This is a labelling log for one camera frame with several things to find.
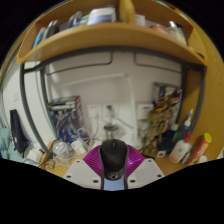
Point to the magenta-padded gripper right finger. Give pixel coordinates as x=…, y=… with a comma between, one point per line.
x=148, y=172

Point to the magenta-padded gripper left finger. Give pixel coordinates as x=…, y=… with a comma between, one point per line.
x=80, y=173

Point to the black computer mouse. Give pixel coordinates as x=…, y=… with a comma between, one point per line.
x=114, y=158

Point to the white plug charger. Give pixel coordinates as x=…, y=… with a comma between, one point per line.
x=78, y=146

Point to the clear plastic jar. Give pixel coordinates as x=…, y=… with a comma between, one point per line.
x=60, y=149

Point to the dark green box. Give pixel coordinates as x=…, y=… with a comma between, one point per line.
x=165, y=146

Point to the white red-capped lotion bottle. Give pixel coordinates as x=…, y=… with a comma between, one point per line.
x=180, y=151

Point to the dark white-nozzle spray bottle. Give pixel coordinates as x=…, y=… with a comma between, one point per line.
x=183, y=130

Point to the red chips tube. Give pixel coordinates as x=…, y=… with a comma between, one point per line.
x=200, y=148

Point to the blue robot model box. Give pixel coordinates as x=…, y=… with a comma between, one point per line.
x=66, y=116

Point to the black hanging pouch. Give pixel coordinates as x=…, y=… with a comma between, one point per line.
x=16, y=131

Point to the teal cloth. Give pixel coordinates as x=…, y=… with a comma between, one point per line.
x=6, y=145

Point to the colourful printed box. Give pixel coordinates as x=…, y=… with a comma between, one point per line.
x=170, y=96

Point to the wooden shelf unit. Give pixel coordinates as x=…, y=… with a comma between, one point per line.
x=110, y=36

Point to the white blue-marked wall plate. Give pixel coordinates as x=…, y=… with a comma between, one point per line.
x=145, y=111

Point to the white wall socket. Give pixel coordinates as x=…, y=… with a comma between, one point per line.
x=109, y=110
x=94, y=111

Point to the grey metal desk frame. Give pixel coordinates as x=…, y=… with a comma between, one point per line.
x=23, y=100

